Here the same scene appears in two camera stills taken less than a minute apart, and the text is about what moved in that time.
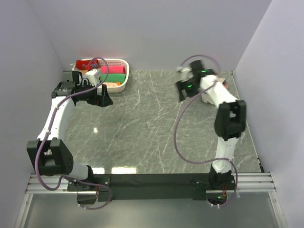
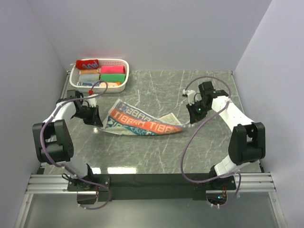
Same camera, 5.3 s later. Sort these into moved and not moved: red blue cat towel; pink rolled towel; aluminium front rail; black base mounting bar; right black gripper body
Moved: right black gripper body
Not moved: aluminium front rail; black base mounting bar; pink rolled towel; red blue cat towel
